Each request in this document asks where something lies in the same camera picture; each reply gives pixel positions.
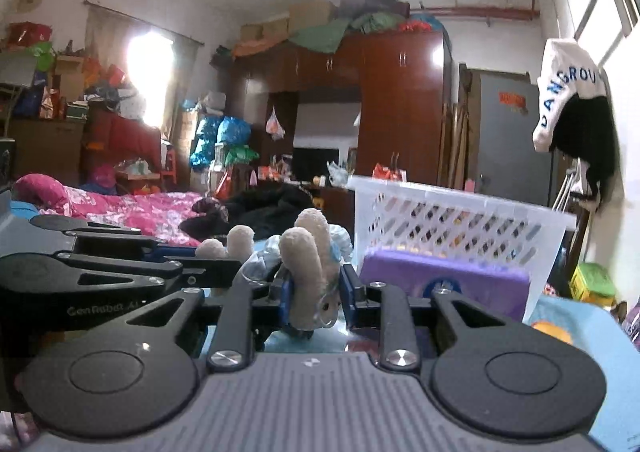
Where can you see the red headboard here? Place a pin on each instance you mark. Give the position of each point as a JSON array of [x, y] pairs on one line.
[[125, 140]]

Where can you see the green cloth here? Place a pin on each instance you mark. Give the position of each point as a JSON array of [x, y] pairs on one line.
[[320, 35]]

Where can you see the red white shopping bag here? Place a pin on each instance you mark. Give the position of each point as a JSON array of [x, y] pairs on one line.
[[387, 172]]

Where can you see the grey metal door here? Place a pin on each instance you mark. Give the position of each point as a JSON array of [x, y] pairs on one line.
[[510, 152]]

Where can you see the white plastic basket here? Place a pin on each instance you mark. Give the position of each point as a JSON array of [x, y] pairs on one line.
[[450, 212]]

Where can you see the window curtain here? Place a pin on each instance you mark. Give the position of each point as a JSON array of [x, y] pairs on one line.
[[107, 52]]

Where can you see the black hanging garment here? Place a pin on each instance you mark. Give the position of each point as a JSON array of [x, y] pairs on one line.
[[590, 132]]

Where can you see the crumpled white plastic bag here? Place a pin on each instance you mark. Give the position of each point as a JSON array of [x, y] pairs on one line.
[[337, 173]]

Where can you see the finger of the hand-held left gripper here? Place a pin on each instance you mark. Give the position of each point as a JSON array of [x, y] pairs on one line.
[[110, 234], [125, 264]]

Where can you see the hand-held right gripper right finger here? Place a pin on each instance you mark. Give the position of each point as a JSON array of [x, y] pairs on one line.
[[351, 299]]

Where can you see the red door label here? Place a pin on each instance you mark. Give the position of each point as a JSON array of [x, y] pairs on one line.
[[513, 101]]

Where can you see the green plastic bag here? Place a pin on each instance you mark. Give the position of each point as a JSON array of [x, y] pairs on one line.
[[242, 155]]

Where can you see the light blue blanket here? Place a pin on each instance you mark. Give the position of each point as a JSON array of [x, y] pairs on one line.
[[595, 357]]

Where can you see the pink floral blanket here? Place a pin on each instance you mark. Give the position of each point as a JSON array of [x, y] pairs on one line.
[[130, 209]]

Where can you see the cardboard box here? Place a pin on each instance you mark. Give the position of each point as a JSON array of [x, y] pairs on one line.
[[310, 12]]

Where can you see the wooden planks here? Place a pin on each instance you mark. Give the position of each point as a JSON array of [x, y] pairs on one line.
[[456, 132]]

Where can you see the metal tripod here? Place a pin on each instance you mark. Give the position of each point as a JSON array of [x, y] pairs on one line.
[[567, 187]]

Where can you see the red gift bag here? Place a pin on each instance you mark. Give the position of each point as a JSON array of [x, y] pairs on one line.
[[30, 32]]

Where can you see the green box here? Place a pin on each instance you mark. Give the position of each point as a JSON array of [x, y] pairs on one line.
[[592, 282]]

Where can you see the black television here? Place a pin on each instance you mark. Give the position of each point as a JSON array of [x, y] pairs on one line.
[[315, 163]]

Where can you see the blue plastic bag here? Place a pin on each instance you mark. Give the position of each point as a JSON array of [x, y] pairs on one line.
[[235, 131], [204, 142]]

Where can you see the black clothing pile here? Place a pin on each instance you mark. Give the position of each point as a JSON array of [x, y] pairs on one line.
[[265, 212]]

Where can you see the white jacket blue letters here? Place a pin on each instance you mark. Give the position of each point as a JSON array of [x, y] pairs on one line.
[[562, 77]]

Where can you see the hanging white plastic bag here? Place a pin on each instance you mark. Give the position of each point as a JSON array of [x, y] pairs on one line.
[[275, 125]]

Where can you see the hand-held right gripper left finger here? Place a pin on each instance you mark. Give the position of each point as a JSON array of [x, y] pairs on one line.
[[284, 299]]

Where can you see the wooden cabinet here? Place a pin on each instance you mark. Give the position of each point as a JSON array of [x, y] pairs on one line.
[[45, 147]]

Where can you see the brown wooden wardrobe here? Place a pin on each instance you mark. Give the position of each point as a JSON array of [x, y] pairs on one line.
[[395, 102]]

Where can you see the purple tissue pack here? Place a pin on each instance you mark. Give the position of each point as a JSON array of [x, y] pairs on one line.
[[425, 272]]

